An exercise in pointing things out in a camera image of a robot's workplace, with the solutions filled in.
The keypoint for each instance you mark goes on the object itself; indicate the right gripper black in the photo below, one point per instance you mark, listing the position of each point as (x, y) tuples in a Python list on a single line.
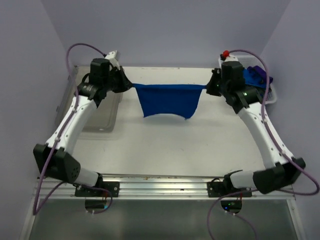
[(210, 87)]

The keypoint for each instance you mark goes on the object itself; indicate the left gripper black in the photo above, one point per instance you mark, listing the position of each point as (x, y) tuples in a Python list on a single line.
[(125, 84)]

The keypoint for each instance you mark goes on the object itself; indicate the blue towel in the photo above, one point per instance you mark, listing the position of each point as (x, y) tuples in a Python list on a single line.
[(173, 99), (252, 78)]

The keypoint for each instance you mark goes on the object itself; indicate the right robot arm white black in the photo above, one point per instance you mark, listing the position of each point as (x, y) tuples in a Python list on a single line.
[(280, 166)]

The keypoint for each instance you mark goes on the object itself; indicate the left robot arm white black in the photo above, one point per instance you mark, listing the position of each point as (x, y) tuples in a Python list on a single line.
[(55, 158)]

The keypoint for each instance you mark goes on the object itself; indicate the blue towel in basket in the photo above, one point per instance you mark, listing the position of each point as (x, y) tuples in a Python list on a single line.
[(252, 78)]

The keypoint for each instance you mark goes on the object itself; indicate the clear plastic bin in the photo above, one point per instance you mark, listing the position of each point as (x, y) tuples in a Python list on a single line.
[(102, 120)]

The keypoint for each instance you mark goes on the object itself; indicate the white plastic basket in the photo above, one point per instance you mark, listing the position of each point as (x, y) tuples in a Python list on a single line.
[(249, 60)]

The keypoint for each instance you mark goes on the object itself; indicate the purple towel in basket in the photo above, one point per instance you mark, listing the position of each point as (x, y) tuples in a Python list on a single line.
[(260, 71)]

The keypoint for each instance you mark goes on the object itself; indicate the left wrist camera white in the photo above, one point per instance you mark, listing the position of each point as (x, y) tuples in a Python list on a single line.
[(113, 58)]

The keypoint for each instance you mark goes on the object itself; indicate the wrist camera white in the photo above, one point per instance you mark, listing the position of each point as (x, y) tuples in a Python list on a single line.
[(226, 56), (113, 58)]

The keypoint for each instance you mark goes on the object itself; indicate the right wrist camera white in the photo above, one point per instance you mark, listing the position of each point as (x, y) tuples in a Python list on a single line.
[(226, 56)]

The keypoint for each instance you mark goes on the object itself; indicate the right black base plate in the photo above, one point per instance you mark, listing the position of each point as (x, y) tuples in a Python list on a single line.
[(219, 187)]

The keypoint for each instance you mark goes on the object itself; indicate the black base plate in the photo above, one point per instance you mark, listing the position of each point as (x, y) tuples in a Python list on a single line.
[(219, 187), (102, 189)]

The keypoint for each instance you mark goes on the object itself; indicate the aluminium rail frame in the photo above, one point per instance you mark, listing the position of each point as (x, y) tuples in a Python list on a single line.
[(140, 187)]

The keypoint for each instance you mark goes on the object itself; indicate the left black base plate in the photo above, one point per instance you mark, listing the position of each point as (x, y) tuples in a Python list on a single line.
[(102, 189)]

